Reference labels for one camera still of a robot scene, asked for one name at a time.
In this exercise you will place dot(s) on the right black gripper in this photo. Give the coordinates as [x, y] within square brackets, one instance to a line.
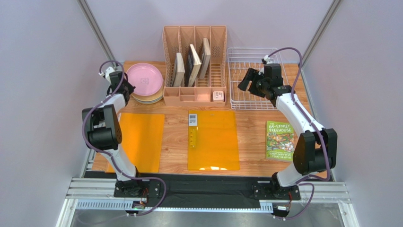
[251, 81]

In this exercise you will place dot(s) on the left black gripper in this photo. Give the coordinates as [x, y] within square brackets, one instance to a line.
[131, 87]

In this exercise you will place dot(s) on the blue plate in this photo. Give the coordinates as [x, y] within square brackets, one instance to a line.
[148, 102]

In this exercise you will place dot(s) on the pink plate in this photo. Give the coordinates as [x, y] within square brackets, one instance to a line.
[146, 79]

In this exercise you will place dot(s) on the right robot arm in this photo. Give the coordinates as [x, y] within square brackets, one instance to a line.
[316, 148]

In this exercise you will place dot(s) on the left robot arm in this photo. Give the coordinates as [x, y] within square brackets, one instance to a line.
[102, 130]

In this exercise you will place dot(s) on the white power adapter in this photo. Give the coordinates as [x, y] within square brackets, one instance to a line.
[218, 96]

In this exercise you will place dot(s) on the pink plastic file organizer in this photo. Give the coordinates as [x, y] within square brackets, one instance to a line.
[177, 39]

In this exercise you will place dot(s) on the left orange plastic sheet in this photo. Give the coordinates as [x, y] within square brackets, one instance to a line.
[142, 139]

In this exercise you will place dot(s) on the orange plastic sheet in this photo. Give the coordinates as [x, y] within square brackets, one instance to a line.
[142, 139]
[212, 141]

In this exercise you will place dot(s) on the left book blue cover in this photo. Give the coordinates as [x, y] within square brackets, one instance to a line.
[179, 71]

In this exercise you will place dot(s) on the right book grey cover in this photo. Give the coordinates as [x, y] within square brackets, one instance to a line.
[206, 55]

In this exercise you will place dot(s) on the green treehouse book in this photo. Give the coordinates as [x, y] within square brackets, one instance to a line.
[279, 141]

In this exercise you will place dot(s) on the middle book black cover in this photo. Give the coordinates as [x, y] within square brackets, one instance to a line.
[192, 67]

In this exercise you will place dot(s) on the centre orange plastic sheet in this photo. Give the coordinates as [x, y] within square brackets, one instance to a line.
[212, 141]

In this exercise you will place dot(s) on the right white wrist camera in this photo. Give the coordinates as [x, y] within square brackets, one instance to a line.
[265, 61]

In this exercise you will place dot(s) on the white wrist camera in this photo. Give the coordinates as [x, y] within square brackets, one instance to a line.
[265, 61]
[106, 74]

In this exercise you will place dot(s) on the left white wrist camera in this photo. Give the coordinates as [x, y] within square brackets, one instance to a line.
[106, 74]

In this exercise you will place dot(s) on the aluminium rail frame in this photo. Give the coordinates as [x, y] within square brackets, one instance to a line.
[92, 193]

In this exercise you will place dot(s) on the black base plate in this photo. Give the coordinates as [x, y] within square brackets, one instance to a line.
[205, 191]

